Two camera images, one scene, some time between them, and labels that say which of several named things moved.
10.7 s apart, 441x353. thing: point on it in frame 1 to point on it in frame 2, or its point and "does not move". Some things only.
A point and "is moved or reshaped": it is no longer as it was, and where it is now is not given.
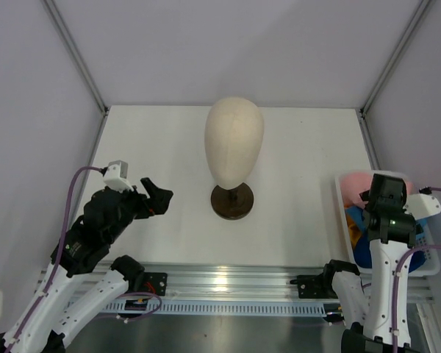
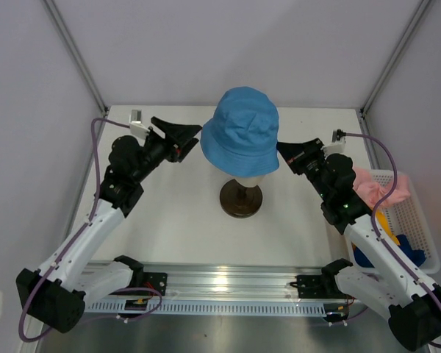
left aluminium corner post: (59, 23) does not move
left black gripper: (157, 203) to (174, 154)
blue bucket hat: (356, 215) is moved or reshaped
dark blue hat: (362, 253) does not move
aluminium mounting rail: (256, 283) does not move
